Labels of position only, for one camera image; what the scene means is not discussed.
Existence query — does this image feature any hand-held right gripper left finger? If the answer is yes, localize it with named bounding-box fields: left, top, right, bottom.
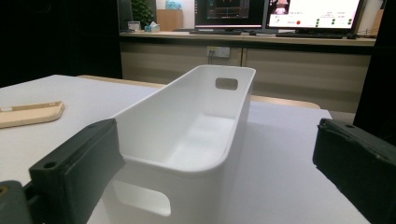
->
left=28, top=118, right=126, bottom=224

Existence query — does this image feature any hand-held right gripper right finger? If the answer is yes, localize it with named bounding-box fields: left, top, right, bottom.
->
left=312, top=118, right=396, bottom=224

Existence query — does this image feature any beige phone case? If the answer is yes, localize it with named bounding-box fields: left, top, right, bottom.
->
left=0, top=101, right=65, bottom=130

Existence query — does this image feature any white plastic storage box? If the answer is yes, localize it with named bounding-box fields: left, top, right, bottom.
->
left=102, top=64, right=257, bottom=224

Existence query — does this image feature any black curtain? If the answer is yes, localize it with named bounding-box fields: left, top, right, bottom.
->
left=352, top=0, right=396, bottom=146
left=0, top=0, right=123, bottom=89

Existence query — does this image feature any long wooden desk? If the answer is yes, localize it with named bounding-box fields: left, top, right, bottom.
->
left=119, top=30, right=377, bottom=114

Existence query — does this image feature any white-screen computer monitor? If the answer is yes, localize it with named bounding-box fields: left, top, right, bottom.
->
left=265, top=0, right=366, bottom=32

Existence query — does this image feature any light blue tissue box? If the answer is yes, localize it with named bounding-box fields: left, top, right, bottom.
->
left=144, top=21, right=162, bottom=34

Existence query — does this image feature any green potted plant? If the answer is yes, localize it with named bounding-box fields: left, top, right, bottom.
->
left=130, top=0, right=155, bottom=28

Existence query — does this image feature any wooden cabinet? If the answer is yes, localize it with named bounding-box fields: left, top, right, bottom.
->
left=156, top=8, right=184, bottom=33

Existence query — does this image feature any dark-screen computer monitor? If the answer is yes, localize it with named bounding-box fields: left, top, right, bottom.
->
left=193, top=0, right=266, bottom=30

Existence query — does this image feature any white wall power socket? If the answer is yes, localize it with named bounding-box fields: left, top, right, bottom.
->
left=206, top=46, right=231, bottom=59

